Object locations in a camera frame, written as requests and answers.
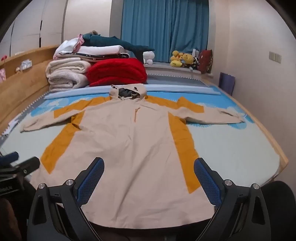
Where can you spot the white wardrobe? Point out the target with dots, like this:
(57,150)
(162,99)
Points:
(50,23)

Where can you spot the red folded blanket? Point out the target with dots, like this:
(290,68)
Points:
(115,71)

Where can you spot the teal shark plush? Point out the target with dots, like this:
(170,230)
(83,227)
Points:
(104,40)

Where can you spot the tissue pack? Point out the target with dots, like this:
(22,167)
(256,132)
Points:
(26,64)

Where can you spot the yellow duck plush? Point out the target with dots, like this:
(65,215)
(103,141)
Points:
(176,58)

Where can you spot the dark red cushion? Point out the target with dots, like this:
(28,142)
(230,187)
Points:
(205,60)

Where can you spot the blue printed bed mat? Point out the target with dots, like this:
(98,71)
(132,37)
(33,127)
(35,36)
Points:
(231,139)

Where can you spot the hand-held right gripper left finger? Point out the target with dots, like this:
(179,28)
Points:
(92,178)

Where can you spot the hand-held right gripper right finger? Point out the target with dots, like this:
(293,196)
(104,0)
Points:
(207,180)

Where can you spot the beige and orange hooded jacket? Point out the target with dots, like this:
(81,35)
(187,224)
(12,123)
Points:
(129,150)

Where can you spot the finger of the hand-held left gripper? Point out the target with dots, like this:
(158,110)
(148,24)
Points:
(29,165)
(10,158)

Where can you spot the white plush toy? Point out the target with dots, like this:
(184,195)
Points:
(148,56)

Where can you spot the blue curtain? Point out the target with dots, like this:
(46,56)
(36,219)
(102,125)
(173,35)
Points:
(161,27)

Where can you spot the wooden headboard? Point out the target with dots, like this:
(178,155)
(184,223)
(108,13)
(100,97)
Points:
(25,85)

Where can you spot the pink and white cloth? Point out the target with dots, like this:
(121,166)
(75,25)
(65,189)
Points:
(69,45)

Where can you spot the white papers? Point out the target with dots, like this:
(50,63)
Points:
(11,125)

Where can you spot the cream folded fleece blanket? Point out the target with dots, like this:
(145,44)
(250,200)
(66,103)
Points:
(64,74)

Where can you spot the pink flowers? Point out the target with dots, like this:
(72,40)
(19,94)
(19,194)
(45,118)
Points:
(2,69)

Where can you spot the yellow round plush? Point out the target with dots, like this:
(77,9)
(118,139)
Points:
(187,59)

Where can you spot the person's left forearm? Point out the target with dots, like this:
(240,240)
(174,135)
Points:
(9,215)

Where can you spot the wall switch plate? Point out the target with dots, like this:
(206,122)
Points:
(275,56)

